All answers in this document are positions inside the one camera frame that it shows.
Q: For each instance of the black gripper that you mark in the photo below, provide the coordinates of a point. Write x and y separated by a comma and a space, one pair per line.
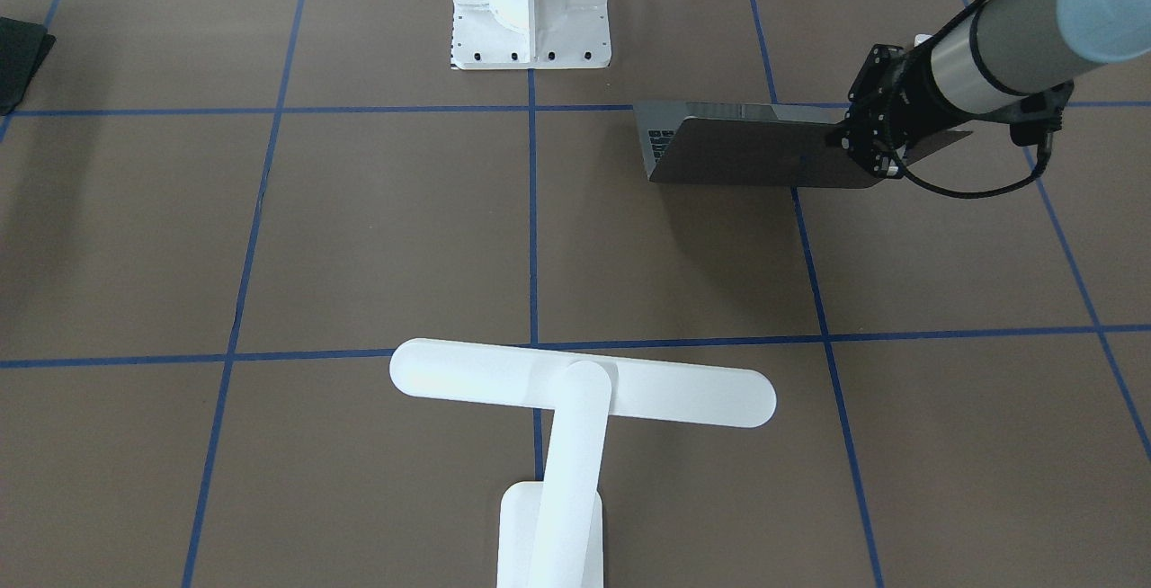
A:
902, 94

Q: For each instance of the grey laptop computer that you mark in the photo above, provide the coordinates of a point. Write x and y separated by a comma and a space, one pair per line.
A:
750, 144

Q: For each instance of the black mouse pad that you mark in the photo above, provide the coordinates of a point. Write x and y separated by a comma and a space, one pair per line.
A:
24, 47

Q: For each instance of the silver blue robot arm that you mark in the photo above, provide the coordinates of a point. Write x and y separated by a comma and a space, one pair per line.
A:
1009, 61

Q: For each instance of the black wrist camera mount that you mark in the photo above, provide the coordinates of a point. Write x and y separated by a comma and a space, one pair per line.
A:
874, 83

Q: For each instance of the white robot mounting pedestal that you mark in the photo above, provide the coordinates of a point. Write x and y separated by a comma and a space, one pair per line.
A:
530, 34

